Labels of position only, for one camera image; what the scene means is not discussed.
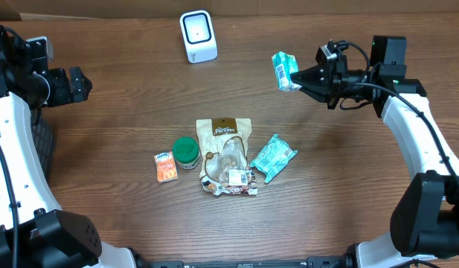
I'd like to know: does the grey plastic mesh basket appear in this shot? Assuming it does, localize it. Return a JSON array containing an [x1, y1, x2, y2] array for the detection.
[[31, 116, 56, 182]]

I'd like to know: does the orange Kleenex tissue pack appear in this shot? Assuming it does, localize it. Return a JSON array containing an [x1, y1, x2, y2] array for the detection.
[[154, 152, 178, 183]]

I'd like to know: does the brown cardboard backdrop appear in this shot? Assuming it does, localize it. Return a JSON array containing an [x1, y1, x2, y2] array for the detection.
[[0, 0, 459, 20]]

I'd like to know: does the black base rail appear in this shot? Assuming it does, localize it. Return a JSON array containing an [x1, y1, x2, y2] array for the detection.
[[149, 256, 346, 268]]

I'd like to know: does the white barcode scanner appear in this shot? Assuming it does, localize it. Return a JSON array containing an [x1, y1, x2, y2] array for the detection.
[[179, 10, 218, 63]]

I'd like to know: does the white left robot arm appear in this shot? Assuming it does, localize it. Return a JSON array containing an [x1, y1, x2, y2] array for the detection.
[[0, 25, 138, 267]]

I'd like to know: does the teal wet wipes pack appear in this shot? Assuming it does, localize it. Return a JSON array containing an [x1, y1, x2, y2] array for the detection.
[[250, 134, 298, 184]]

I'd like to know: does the brown Pantree snack pouch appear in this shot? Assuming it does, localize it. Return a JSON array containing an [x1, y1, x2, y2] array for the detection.
[[196, 118, 258, 196]]

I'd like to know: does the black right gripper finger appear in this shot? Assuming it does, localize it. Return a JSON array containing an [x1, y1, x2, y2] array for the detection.
[[300, 85, 330, 103], [290, 64, 329, 86]]

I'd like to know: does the green Kleenex tissue pack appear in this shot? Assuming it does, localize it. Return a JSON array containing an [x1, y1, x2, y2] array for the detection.
[[272, 51, 301, 92]]

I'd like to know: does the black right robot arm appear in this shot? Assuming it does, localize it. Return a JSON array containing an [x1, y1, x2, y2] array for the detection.
[[290, 36, 459, 267]]

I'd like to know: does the green lid jar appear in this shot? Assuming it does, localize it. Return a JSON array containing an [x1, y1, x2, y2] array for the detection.
[[172, 137, 201, 170]]

